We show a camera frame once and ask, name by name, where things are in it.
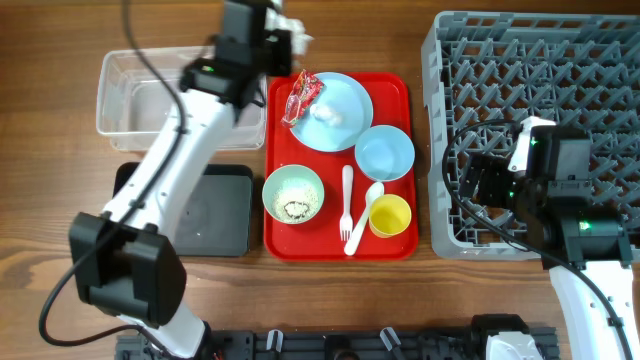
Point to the green bowl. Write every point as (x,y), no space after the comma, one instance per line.
(277,177)

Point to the red serving tray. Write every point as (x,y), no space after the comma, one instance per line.
(318,239)

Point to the white tissue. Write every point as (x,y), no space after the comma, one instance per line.
(326,114)

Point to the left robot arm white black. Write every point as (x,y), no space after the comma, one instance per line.
(123,259)

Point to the clear plastic bin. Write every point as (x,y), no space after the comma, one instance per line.
(132,106)

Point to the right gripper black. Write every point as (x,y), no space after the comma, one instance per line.
(495,168)

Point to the yellow plastic cup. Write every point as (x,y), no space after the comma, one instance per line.
(390,215)

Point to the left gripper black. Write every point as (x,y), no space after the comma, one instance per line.
(284,67)

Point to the light blue bowl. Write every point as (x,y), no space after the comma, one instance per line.
(384,153)

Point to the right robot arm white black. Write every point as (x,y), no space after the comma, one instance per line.
(584,247)

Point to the light blue plate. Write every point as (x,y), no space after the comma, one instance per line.
(348,97)

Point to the rice food waste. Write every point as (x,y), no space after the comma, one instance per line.
(295,201)

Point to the red snack wrapper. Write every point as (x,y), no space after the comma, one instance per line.
(306,89)

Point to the grey dishwasher rack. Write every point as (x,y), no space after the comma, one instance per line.
(580,71)

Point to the white plastic fork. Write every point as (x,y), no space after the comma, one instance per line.
(346,222)

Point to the black tray bin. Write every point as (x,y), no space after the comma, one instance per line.
(204,209)

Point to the white plastic spoon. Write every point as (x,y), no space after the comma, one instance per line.
(375,191)

